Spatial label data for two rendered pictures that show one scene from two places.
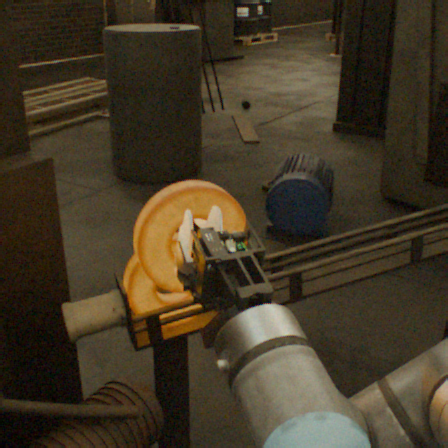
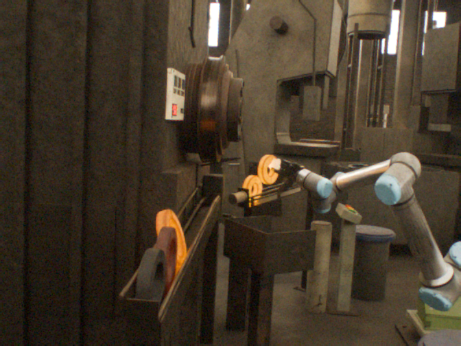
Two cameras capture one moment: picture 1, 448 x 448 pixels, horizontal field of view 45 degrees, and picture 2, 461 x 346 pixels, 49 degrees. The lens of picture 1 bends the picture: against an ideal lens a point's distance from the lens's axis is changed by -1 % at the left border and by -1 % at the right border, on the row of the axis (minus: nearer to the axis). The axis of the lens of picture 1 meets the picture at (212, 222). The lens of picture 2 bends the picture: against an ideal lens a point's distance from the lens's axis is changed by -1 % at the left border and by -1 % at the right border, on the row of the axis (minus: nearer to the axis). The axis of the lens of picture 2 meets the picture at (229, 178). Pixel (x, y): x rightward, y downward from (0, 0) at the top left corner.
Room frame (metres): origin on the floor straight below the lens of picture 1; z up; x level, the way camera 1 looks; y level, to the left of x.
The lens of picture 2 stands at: (-1.58, 1.56, 1.06)
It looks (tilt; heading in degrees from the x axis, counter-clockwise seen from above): 6 degrees down; 330
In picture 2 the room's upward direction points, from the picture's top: 3 degrees clockwise
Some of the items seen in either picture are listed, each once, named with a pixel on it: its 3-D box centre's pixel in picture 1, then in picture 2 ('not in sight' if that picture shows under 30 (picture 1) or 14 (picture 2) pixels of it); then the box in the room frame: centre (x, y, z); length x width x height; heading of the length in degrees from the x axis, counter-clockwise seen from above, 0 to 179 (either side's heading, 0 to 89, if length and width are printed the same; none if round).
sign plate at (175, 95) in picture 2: not in sight; (176, 95); (0.22, 0.77, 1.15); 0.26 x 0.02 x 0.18; 146
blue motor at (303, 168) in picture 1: (302, 191); not in sight; (2.53, -0.45, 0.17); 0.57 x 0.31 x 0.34; 166
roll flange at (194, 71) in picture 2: not in sight; (195, 108); (0.49, 0.55, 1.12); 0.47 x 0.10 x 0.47; 146
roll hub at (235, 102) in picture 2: not in sight; (236, 110); (0.39, 0.40, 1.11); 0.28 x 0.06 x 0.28; 146
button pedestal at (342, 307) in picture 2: not in sight; (346, 259); (0.59, -0.51, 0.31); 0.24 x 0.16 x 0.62; 146
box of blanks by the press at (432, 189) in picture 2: not in sight; (379, 204); (1.73, -1.96, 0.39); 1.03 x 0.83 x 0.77; 71
